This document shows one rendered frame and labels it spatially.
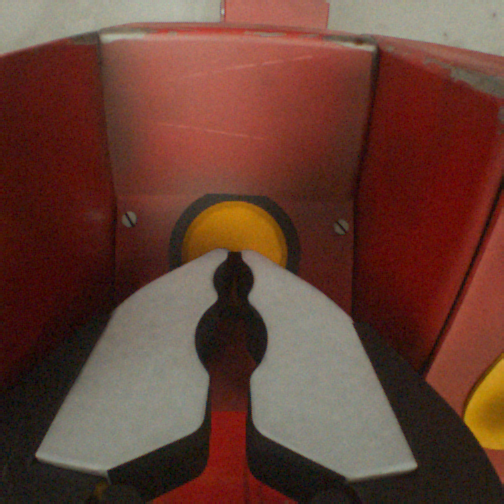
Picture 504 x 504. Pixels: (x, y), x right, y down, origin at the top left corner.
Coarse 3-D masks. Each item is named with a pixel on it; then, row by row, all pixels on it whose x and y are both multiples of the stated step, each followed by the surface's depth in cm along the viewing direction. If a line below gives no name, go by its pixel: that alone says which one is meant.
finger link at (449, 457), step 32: (384, 352) 8; (384, 384) 7; (416, 384) 7; (416, 416) 7; (448, 416) 7; (416, 448) 6; (448, 448) 6; (480, 448) 6; (384, 480) 6; (416, 480) 6; (448, 480) 6; (480, 480) 5
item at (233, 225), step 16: (208, 208) 14; (224, 208) 14; (240, 208) 14; (256, 208) 14; (192, 224) 14; (208, 224) 14; (224, 224) 14; (240, 224) 14; (256, 224) 14; (272, 224) 14; (192, 240) 14; (208, 240) 14; (224, 240) 14; (240, 240) 14; (256, 240) 14; (272, 240) 14; (192, 256) 14; (272, 256) 14; (224, 304) 14; (240, 304) 14
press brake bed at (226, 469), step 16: (224, 416) 31; (240, 416) 31; (224, 432) 30; (240, 432) 30; (224, 448) 29; (240, 448) 29; (208, 464) 27; (224, 464) 27; (240, 464) 28; (192, 480) 26; (208, 480) 26; (224, 480) 26; (240, 480) 26; (256, 480) 27; (160, 496) 25; (176, 496) 25; (192, 496) 25; (208, 496) 25; (224, 496) 25; (240, 496) 25; (256, 496) 25; (272, 496) 26
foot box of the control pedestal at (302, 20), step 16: (224, 0) 59; (240, 0) 59; (256, 0) 59; (272, 0) 59; (288, 0) 59; (304, 0) 68; (320, 0) 67; (224, 16) 60; (240, 16) 60; (256, 16) 60; (272, 16) 60; (288, 16) 60; (304, 16) 60; (320, 16) 60
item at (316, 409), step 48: (240, 288) 12; (288, 288) 10; (288, 336) 9; (336, 336) 9; (288, 384) 7; (336, 384) 7; (288, 432) 6; (336, 432) 6; (384, 432) 6; (288, 480) 7; (336, 480) 6
